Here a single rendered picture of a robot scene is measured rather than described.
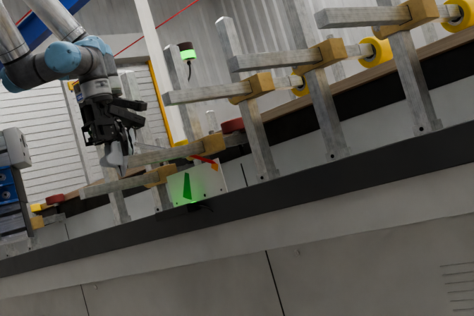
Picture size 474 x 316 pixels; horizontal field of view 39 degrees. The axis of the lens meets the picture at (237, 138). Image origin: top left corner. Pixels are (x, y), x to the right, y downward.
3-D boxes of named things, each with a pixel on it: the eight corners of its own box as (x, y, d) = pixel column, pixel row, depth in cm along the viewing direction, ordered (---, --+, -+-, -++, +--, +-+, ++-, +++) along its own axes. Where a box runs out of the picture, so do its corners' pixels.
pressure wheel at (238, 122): (241, 154, 196) (231, 116, 197) (224, 160, 202) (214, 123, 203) (260, 149, 201) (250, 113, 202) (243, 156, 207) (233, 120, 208)
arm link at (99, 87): (99, 86, 180) (115, 76, 174) (104, 102, 180) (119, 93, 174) (75, 88, 175) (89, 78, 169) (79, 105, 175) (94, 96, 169)
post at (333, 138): (344, 171, 156) (287, -23, 160) (333, 174, 159) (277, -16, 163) (353, 168, 158) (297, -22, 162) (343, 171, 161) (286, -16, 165)
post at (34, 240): (35, 258, 284) (8, 149, 288) (32, 259, 287) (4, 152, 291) (43, 256, 287) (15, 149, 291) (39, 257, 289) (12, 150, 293)
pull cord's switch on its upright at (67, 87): (105, 231, 452) (63, 75, 462) (98, 233, 459) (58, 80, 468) (115, 228, 458) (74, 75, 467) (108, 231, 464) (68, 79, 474)
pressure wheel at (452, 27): (451, -11, 151) (432, 18, 156) (477, 10, 147) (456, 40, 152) (465, -11, 155) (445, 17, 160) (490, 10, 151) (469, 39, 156)
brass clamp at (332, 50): (333, 59, 152) (326, 38, 152) (292, 77, 162) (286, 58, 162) (350, 57, 156) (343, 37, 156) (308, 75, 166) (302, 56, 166)
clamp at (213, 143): (213, 152, 188) (208, 135, 189) (185, 162, 198) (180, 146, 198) (228, 149, 192) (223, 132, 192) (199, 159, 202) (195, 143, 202)
